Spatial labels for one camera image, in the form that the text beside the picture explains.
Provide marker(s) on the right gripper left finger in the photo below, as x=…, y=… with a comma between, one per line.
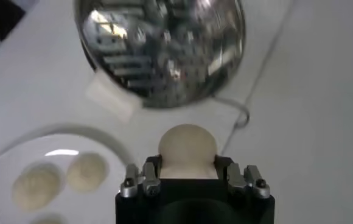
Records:
x=149, y=179

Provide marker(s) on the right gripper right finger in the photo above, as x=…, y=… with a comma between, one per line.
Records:
x=235, y=179

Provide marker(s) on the white steamed baozi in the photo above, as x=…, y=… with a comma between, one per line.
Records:
x=36, y=185
x=47, y=219
x=187, y=146
x=86, y=172

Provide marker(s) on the stainless steel steamer basket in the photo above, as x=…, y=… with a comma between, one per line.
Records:
x=164, y=45

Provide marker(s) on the white round plate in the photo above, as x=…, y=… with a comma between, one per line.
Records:
x=73, y=207

